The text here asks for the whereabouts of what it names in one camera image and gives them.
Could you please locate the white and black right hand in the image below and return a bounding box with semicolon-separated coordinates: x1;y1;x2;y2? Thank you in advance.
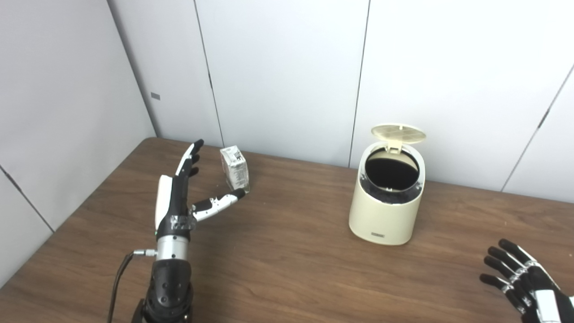
479;239;574;323

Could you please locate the white and black left hand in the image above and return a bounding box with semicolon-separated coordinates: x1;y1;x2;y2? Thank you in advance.
155;139;246;242

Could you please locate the white and green milk carton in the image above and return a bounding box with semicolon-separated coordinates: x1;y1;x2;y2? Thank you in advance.
220;145;251;193

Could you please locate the cream-colored round bin lid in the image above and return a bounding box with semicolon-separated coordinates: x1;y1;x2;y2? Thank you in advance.
371;124;426;155

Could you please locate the cream-colored bin body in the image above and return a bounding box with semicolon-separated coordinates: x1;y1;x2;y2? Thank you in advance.
349;141;426;246

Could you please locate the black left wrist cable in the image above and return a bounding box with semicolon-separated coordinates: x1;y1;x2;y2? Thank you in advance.
107;249;157;323

